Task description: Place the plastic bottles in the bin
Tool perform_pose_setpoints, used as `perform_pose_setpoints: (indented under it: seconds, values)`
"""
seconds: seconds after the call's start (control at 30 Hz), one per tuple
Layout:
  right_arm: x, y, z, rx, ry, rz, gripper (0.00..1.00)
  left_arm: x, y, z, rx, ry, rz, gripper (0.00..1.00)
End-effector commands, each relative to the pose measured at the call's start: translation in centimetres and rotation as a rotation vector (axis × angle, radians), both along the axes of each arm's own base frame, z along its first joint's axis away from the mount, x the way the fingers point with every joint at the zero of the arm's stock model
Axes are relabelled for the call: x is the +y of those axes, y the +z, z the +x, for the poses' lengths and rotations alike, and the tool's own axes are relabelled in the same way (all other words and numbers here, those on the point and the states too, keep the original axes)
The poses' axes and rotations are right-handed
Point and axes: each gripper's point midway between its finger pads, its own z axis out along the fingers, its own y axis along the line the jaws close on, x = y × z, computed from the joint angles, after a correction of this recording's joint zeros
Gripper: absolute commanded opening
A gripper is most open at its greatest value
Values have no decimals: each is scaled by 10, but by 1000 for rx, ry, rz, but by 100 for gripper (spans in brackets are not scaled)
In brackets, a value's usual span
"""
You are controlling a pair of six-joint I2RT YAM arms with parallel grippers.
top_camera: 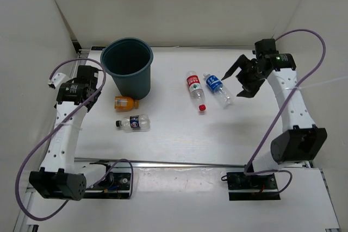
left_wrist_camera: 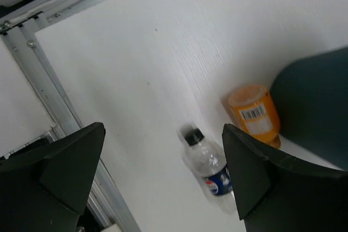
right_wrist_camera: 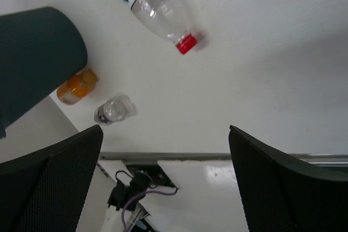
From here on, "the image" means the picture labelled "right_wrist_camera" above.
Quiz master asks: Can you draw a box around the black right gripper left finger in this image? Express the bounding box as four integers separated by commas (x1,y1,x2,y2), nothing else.
1,125,103,231

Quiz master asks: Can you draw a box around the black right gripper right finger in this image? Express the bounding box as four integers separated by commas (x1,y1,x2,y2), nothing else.
228,126,347,231

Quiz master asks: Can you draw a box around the dark teal plastic bin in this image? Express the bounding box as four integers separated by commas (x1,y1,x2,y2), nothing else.
1,7,88,138

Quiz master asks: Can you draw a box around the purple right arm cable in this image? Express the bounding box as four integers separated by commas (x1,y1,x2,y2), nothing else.
120,185,179,232

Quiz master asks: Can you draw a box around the red cap clear bottle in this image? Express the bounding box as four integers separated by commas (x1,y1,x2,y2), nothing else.
122,0,198,54

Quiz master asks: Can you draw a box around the aluminium table edge rail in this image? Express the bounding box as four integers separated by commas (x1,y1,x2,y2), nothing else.
100,152,347,166

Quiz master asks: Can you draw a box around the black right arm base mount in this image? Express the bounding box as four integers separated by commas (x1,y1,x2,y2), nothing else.
108,164,175,211

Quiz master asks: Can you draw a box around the orange juice bottle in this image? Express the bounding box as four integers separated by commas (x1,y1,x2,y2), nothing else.
56,70,98,105

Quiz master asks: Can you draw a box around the clear Pepsi bottle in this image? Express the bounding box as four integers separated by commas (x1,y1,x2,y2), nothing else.
94,93,138,125

